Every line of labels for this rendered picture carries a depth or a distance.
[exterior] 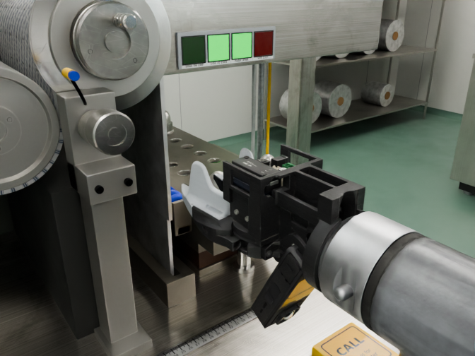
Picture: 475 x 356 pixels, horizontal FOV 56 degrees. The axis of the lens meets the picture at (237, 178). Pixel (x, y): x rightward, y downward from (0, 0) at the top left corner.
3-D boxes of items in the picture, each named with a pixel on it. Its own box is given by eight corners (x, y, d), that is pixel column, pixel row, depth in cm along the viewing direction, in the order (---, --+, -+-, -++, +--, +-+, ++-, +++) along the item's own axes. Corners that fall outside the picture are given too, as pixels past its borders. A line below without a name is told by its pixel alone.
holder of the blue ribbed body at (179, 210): (175, 236, 60) (173, 203, 58) (109, 182, 77) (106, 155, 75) (195, 229, 62) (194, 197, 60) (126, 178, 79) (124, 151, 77)
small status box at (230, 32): (179, 69, 88) (177, 32, 85) (177, 69, 88) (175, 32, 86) (275, 58, 102) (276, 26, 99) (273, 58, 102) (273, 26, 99)
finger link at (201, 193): (182, 145, 48) (244, 167, 42) (185, 196, 50) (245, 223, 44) (157, 153, 46) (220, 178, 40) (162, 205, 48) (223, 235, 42)
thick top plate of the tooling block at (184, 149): (213, 256, 59) (212, 215, 57) (101, 167, 89) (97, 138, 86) (300, 221, 68) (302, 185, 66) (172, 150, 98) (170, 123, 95)
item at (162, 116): (169, 221, 58) (159, 78, 51) (101, 167, 75) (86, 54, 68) (172, 220, 58) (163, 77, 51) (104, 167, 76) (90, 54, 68)
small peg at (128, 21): (122, 27, 41) (124, 12, 41) (110, 25, 43) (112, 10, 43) (136, 31, 42) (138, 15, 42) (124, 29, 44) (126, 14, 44)
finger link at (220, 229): (215, 193, 46) (280, 221, 41) (215, 208, 47) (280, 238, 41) (179, 209, 43) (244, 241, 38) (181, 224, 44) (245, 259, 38)
